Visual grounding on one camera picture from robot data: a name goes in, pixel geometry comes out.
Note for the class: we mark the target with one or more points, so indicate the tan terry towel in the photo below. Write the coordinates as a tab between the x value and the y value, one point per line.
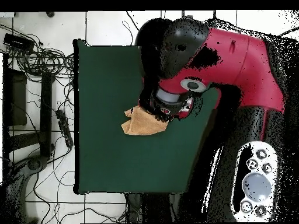
142	123

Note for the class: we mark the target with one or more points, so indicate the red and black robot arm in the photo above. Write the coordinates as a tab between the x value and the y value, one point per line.
245	65

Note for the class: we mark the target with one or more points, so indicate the flat black box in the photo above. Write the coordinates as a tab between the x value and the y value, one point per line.
17	41

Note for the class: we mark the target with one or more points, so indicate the dark green tablecloth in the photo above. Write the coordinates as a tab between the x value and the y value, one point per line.
105	140

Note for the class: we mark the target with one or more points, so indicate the black power strip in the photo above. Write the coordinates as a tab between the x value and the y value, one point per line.
64	127

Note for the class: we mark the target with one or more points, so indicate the grey chair base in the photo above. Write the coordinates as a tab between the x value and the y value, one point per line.
35	163

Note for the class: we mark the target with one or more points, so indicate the small dark object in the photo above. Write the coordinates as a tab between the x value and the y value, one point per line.
49	14

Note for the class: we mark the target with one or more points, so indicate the black stand frame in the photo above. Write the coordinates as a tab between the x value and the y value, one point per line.
46	116

